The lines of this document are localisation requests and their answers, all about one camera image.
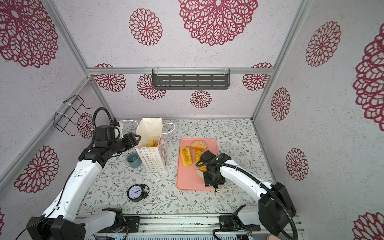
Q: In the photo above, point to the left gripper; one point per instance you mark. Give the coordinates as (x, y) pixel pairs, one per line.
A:
(131, 140)

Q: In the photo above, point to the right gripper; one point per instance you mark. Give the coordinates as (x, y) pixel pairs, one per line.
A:
(204, 175)

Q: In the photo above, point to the long baguette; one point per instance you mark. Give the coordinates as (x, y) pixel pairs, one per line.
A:
(152, 144)

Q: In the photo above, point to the white paper bag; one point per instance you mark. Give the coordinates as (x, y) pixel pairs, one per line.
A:
(154, 159)

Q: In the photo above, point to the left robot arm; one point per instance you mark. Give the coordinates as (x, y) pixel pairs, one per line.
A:
(58, 222)

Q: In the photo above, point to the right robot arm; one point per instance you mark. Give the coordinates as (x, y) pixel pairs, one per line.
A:
(275, 209)

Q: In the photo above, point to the ridged spiral bread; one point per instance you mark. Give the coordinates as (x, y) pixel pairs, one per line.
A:
(198, 155)

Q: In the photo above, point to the corn-like yellow bread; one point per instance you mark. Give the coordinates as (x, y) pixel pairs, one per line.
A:
(186, 157)

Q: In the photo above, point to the teal cup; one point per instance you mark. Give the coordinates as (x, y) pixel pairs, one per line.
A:
(134, 160)

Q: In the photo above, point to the pink tray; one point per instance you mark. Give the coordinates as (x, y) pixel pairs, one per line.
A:
(187, 177)

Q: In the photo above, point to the round bun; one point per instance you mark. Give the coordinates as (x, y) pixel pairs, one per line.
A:
(198, 145)

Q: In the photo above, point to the black alarm clock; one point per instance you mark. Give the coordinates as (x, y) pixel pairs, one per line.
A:
(138, 192)

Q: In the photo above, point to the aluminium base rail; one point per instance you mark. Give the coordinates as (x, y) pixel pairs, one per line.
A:
(181, 225)

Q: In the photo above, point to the grey wall shelf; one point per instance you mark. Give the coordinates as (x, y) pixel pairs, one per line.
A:
(191, 81)

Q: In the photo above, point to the black wire rack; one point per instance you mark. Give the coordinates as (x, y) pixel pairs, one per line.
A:
(65, 117)

